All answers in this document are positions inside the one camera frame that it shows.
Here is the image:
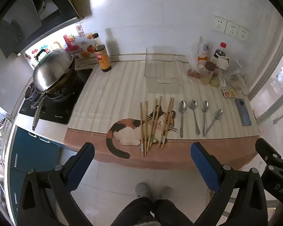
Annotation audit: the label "colourful wall stickers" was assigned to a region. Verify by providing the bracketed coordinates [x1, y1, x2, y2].
[25, 24, 97, 64]

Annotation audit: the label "clear plastic tray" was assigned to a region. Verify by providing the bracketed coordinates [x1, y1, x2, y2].
[145, 47, 182, 94]

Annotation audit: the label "crumpled clear plastic bags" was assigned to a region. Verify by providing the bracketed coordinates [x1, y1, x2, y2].
[224, 59, 251, 96]

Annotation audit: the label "clear plastic bag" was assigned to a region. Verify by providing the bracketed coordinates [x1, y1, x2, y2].
[193, 36, 212, 76]

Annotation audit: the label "black wok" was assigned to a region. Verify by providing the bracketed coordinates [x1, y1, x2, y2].
[32, 60, 77, 131]

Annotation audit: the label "window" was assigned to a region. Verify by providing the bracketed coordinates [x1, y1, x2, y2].
[249, 27, 283, 136]

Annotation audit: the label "person's legs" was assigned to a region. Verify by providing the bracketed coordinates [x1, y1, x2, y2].
[110, 196, 194, 226]

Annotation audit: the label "row of wooden chopsticks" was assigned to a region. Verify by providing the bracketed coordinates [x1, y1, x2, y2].
[140, 96, 178, 158]

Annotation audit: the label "striped cat print mat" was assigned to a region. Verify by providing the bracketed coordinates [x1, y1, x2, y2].
[64, 60, 260, 170]

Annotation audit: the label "brown lid glass jar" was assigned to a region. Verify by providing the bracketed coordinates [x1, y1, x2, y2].
[200, 62, 216, 85]

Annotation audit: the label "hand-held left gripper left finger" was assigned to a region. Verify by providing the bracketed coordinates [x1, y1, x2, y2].
[17, 142, 96, 226]

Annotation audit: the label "black gas stove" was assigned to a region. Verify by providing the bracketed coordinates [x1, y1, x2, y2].
[19, 68, 94, 125]

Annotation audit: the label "red cap dark bottle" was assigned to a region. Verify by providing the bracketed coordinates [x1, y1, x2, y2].
[213, 42, 228, 60]

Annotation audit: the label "blue smartphone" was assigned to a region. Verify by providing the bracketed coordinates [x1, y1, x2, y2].
[235, 98, 252, 126]

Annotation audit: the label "grey slipper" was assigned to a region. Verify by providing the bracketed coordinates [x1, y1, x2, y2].
[158, 186, 173, 199]
[135, 183, 151, 198]

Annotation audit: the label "blue kitchen cabinet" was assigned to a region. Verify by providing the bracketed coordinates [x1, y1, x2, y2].
[9, 125, 70, 218]

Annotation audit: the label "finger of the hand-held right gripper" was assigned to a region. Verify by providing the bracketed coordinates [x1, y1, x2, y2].
[255, 138, 283, 170]

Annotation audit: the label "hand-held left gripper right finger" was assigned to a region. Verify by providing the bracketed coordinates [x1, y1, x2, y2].
[190, 142, 268, 226]

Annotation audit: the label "white wall socket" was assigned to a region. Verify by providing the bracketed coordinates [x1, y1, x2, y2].
[236, 26, 250, 40]
[225, 21, 239, 37]
[213, 16, 227, 34]

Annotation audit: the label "red brown packet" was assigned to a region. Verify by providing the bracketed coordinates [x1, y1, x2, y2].
[188, 69, 201, 79]

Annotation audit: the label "metal spoon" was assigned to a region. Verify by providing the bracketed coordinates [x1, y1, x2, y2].
[188, 100, 201, 135]
[204, 109, 223, 136]
[178, 101, 187, 138]
[201, 100, 209, 137]

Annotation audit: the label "small red white box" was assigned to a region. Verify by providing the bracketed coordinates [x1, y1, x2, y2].
[221, 89, 236, 98]

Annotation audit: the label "dark soy sauce bottle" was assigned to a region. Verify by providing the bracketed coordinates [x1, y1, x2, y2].
[92, 33, 112, 73]

